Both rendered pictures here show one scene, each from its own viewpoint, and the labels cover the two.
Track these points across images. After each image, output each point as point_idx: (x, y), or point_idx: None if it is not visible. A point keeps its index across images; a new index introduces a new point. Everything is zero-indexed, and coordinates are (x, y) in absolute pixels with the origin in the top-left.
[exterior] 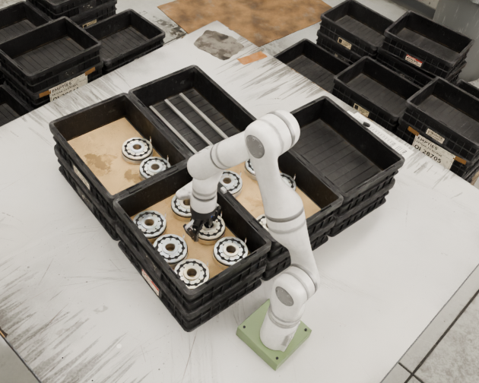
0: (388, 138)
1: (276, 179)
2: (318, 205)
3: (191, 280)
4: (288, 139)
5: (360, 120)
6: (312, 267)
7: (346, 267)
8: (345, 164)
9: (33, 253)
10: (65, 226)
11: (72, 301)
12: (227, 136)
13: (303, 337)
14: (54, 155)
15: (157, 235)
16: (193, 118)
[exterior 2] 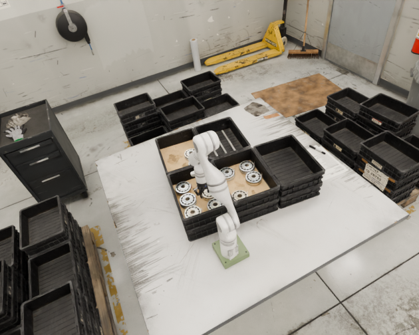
0: (335, 161)
1: (205, 164)
2: None
3: (191, 215)
4: (210, 144)
5: (320, 150)
6: (233, 213)
7: (283, 225)
8: (295, 171)
9: (139, 195)
10: (155, 185)
11: (146, 218)
12: None
13: (243, 255)
14: None
15: (184, 193)
16: (224, 142)
